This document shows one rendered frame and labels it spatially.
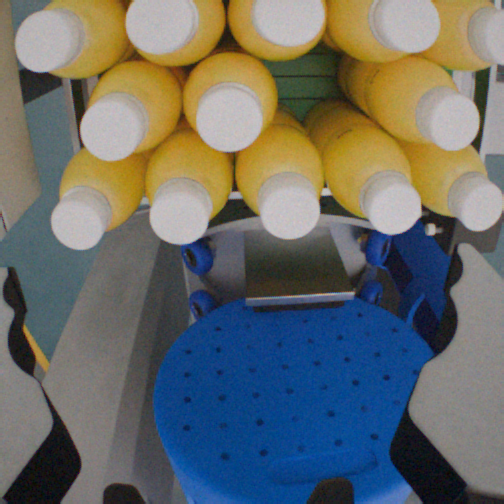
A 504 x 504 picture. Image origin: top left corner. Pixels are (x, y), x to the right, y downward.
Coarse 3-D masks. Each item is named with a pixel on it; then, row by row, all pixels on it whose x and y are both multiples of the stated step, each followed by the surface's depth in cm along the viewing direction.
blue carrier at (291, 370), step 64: (256, 320) 44; (320, 320) 44; (384, 320) 43; (192, 384) 37; (256, 384) 37; (320, 384) 36; (384, 384) 36; (192, 448) 31; (256, 448) 31; (320, 448) 30; (384, 448) 30
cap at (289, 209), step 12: (276, 180) 27; (288, 180) 27; (300, 180) 27; (264, 192) 27; (276, 192) 26; (288, 192) 26; (300, 192) 26; (312, 192) 26; (264, 204) 26; (276, 204) 26; (288, 204) 26; (300, 204) 26; (312, 204) 26; (264, 216) 27; (276, 216) 27; (288, 216) 27; (300, 216) 27; (312, 216) 27; (276, 228) 27; (288, 228) 27; (300, 228) 27; (312, 228) 27
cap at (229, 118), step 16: (208, 96) 23; (224, 96) 23; (240, 96) 23; (208, 112) 23; (224, 112) 23; (240, 112) 23; (256, 112) 23; (208, 128) 24; (224, 128) 24; (240, 128) 24; (256, 128) 24; (208, 144) 24; (224, 144) 24; (240, 144) 24
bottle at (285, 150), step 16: (288, 112) 38; (272, 128) 32; (288, 128) 32; (304, 128) 38; (256, 144) 30; (272, 144) 29; (288, 144) 29; (304, 144) 30; (240, 160) 31; (256, 160) 29; (272, 160) 29; (288, 160) 28; (304, 160) 29; (320, 160) 31; (240, 176) 31; (256, 176) 29; (272, 176) 28; (288, 176) 28; (304, 176) 28; (320, 176) 30; (240, 192) 32; (256, 192) 29; (320, 192) 30; (256, 208) 30
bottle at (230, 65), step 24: (216, 48) 35; (240, 48) 32; (192, 72) 27; (216, 72) 25; (240, 72) 25; (264, 72) 27; (192, 96) 26; (264, 96) 26; (192, 120) 27; (264, 120) 27
